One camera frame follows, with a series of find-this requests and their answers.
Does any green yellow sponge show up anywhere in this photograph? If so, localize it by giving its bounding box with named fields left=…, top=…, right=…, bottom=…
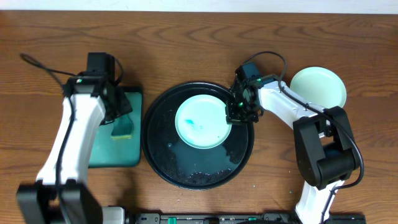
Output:
left=111, top=114, right=133, bottom=140

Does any teal plate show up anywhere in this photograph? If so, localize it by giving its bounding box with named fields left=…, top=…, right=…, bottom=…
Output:
left=290, top=67, right=347, bottom=108
left=175, top=95, right=232, bottom=149

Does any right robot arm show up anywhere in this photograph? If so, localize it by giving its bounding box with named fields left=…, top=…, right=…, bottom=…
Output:
left=226, top=75, right=364, bottom=223

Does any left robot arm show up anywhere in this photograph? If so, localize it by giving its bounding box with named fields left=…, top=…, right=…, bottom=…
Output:
left=17, top=75, right=131, bottom=223

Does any rectangular black water tray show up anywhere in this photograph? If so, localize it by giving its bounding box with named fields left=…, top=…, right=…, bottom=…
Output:
left=89, top=86, right=143, bottom=168

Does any round black serving tray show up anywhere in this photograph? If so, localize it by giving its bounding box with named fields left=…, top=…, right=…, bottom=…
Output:
left=141, top=82, right=254, bottom=190

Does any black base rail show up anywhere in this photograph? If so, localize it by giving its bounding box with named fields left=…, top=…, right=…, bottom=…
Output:
left=102, top=205, right=367, bottom=224

